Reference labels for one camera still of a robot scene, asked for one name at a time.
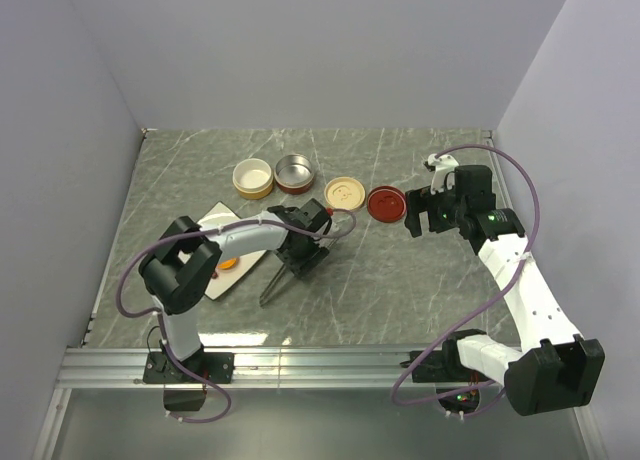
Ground metal tongs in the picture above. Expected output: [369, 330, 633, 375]
[258, 224, 351, 309]

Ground orange egg yolk food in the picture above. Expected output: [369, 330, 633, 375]
[217, 258, 238, 271]

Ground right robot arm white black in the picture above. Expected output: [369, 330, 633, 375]
[405, 157, 605, 416]

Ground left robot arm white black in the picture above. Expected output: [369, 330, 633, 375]
[138, 199, 332, 382]

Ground red steel lunch container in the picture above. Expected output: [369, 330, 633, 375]
[274, 154, 315, 195]

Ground yellow lunch container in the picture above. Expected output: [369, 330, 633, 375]
[232, 158, 274, 200]

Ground red round lid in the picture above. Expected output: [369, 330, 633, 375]
[366, 185, 407, 223]

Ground cream round lid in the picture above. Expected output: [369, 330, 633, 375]
[324, 176, 366, 211]

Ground white square plate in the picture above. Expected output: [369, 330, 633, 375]
[197, 202, 266, 301]

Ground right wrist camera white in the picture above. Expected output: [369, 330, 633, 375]
[425, 154, 459, 194]

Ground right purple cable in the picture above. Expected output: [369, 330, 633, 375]
[388, 144, 541, 419]

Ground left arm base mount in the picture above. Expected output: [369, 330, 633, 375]
[142, 350, 234, 384]

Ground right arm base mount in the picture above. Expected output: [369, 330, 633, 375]
[399, 350, 490, 384]

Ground aluminium rail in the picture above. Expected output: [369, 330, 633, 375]
[54, 346, 521, 391]

